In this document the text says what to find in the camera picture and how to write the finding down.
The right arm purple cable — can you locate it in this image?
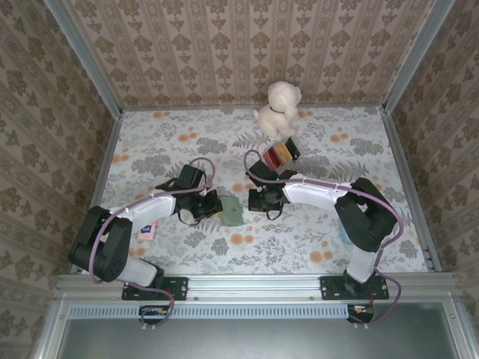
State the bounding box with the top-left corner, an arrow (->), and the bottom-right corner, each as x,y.
243,149 -> 405,330

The pink packet blue label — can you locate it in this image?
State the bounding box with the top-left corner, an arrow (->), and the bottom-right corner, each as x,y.
136,220 -> 159,241

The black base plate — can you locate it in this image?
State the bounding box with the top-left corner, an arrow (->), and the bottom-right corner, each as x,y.
320,275 -> 390,301
121,275 -> 189,301

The orange card stack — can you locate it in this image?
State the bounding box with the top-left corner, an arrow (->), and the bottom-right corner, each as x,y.
275,143 -> 293,165

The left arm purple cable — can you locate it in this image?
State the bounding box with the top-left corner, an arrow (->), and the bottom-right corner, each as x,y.
88,156 -> 217,331

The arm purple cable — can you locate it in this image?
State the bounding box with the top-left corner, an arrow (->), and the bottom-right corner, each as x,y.
88,156 -> 217,331
243,149 -> 405,330

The aluminium side rail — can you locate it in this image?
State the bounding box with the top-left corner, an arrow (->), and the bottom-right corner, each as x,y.
70,110 -> 124,276
381,107 -> 443,273

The aluminium corner post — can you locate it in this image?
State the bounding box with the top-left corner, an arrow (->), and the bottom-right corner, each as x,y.
381,0 -> 454,113
43,0 -> 124,117

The grey metal panel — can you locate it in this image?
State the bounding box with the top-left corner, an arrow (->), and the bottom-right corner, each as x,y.
61,317 -> 456,359

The red card stack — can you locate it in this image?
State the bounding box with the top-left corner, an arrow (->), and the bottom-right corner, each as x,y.
263,147 -> 281,168

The cream plush dog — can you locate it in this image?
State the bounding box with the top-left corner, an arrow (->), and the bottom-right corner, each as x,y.
252,81 -> 303,138

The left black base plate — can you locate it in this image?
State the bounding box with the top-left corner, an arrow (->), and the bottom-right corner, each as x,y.
121,275 -> 189,301

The green card holder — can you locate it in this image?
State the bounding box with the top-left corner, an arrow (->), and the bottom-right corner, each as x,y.
219,194 -> 244,227

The white slotted cable duct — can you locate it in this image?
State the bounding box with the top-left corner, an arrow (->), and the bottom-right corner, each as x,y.
68,303 -> 349,319

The red striped packet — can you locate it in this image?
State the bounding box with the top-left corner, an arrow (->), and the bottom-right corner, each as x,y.
261,137 -> 302,173

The aluminium back rail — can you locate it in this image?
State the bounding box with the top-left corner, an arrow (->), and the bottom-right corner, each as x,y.
120,103 -> 386,111

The aluminium front rail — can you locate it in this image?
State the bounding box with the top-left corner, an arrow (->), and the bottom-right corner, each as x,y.
55,272 -> 460,302

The black connector board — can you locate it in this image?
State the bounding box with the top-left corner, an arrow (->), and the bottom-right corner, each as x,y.
138,304 -> 170,325
346,303 -> 376,323

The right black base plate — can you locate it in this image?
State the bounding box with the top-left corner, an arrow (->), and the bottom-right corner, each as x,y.
320,275 -> 390,301

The floral tablecloth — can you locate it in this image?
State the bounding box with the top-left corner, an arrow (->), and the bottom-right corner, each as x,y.
80,106 -> 431,276

